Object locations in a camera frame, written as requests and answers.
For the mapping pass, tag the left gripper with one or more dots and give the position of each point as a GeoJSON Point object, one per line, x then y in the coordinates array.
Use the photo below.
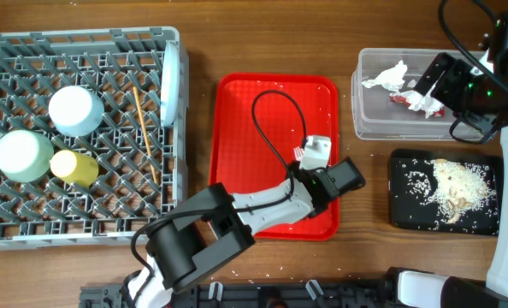
{"type": "Point", "coordinates": [301, 164]}

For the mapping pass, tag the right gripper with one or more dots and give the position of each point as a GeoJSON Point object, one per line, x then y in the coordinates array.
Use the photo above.
{"type": "Point", "coordinates": [456, 71]}

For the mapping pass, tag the white tissue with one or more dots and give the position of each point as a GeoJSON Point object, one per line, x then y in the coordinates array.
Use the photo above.
{"type": "Point", "coordinates": [391, 79]}
{"type": "Point", "coordinates": [429, 106]}

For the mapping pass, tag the red snack wrapper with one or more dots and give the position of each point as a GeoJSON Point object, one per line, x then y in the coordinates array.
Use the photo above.
{"type": "Point", "coordinates": [402, 100]}

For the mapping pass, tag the food scraps and rice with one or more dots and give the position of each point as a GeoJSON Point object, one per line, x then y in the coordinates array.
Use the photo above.
{"type": "Point", "coordinates": [455, 188]}

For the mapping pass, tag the large light blue plate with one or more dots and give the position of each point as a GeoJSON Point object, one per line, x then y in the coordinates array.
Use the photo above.
{"type": "Point", "coordinates": [170, 84]}

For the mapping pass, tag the wooden chopstick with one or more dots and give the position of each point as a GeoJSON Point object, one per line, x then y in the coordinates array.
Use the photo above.
{"type": "Point", "coordinates": [144, 132]}

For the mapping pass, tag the yellow cup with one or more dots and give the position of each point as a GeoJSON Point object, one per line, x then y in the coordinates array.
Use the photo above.
{"type": "Point", "coordinates": [73, 167]}

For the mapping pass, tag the small light blue bowl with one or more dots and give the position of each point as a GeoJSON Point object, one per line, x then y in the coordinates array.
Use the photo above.
{"type": "Point", "coordinates": [75, 111]}

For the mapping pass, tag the green saucer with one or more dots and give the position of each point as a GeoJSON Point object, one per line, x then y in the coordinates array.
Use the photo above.
{"type": "Point", "coordinates": [25, 155]}

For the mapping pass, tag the white plastic fork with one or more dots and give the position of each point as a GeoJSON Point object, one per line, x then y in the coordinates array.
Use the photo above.
{"type": "Point", "coordinates": [298, 153]}

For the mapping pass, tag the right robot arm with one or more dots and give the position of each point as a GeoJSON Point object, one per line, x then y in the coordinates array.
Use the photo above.
{"type": "Point", "coordinates": [414, 288]}

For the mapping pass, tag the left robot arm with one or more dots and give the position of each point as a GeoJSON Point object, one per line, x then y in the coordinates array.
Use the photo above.
{"type": "Point", "coordinates": [214, 226]}

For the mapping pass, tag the grey dishwasher rack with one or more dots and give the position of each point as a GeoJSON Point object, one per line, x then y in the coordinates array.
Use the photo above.
{"type": "Point", "coordinates": [109, 63]}

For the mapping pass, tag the clear plastic bin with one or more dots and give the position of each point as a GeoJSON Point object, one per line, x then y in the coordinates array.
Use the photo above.
{"type": "Point", "coordinates": [376, 116]}

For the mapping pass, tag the black plastic tray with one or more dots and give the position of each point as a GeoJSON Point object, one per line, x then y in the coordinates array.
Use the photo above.
{"type": "Point", "coordinates": [406, 213]}

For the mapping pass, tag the red plastic tray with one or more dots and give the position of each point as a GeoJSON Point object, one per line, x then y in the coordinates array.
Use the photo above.
{"type": "Point", "coordinates": [259, 119]}

